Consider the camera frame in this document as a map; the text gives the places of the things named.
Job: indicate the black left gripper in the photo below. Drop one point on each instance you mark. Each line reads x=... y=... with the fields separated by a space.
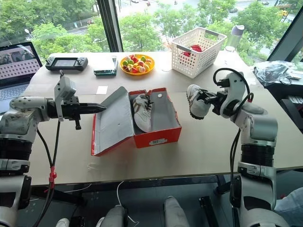
x=71 y=109

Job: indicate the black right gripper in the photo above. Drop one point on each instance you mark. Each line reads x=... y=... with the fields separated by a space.
x=219 y=99

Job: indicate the white brown-striped sneaker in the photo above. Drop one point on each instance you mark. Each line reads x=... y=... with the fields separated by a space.
x=142 y=111
x=197 y=102

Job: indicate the orange cardboard shoebox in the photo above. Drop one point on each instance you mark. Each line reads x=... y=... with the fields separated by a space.
x=132 y=120

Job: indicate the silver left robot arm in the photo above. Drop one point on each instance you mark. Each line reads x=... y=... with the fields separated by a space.
x=22 y=118

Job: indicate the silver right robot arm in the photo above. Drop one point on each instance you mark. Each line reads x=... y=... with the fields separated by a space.
x=259 y=142

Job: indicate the white paper card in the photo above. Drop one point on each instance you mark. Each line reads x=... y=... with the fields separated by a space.
x=102 y=89

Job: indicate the green flat box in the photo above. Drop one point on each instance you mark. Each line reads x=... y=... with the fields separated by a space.
x=106 y=67

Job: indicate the white perforated plastic basket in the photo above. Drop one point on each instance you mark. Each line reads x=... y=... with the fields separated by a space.
x=197 y=53

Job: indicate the red cloth item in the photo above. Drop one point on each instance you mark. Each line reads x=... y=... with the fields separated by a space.
x=195 y=49

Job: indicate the black handheld game console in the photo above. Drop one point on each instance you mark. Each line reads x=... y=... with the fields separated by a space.
x=66 y=63

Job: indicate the clear glass jar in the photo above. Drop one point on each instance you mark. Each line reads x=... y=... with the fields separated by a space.
x=229 y=49

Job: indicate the yellow plate of fruit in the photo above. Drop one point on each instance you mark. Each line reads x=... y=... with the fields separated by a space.
x=137 y=64

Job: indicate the grey drink bottle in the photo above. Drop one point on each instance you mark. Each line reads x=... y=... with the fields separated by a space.
x=235 y=36

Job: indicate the clear plastic bag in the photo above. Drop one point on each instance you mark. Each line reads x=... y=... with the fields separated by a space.
x=275 y=71

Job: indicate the white power strip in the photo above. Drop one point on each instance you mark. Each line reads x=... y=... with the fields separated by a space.
x=296 y=99

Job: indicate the silver laptop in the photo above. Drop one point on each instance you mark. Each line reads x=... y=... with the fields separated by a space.
x=14 y=68

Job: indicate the grey rounded robot leg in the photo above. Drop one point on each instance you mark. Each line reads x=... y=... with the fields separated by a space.
x=114 y=216
x=175 y=212

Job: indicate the blue jeans leg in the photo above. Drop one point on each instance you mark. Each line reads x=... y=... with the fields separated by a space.
x=291 y=205

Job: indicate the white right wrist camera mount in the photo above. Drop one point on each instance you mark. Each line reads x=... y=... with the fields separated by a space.
x=236 y=89

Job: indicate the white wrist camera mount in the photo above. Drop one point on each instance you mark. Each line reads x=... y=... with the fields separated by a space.
x=236 y=89
x=64 y=89

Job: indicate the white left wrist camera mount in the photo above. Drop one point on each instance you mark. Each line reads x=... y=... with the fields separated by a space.
x=64 y=89

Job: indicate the dark window frame post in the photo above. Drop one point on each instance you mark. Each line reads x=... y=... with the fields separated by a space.
x=110 y=26

